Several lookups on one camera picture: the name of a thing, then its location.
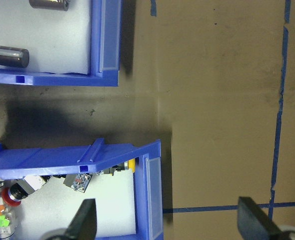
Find red mushroom push button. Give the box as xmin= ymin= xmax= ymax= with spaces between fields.
xmin=1 ymin=181 xmax=33 ymax=208

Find blue plastic battery bin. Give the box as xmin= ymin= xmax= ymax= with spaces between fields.
xmin=0 ymin=0 xmax=123 ymax=88

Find white foam pad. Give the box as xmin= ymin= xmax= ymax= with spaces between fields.
xmin=0 ymin=0 xmax=93 ymax=75

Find blue plastic push-button bin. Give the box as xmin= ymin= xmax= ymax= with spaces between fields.
xmin=0 ymin=137 xmax=165 ymax=240

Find white grey contact block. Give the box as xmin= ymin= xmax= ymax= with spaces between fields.
xmin=23 ymin=174 xmax=52 ymax=193

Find dark brown cylindrical battery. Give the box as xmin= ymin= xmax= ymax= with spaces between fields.
xmin=0 ymin=44 xmax=30 ymax=69
xmin=28 ymin=0 xmax=71 ymax=12

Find small mixed parts in bin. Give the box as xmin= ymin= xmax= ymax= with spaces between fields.
xmin=12 ymin=171 xmax=138 ymax=236

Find black switch block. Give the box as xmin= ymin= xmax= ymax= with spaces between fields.
xmin=97 ymin=164 xmax=123 ymax=177

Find grey module blue label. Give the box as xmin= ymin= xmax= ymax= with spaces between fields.
xmin=63 ymin=173 xmax=93 ymax=194

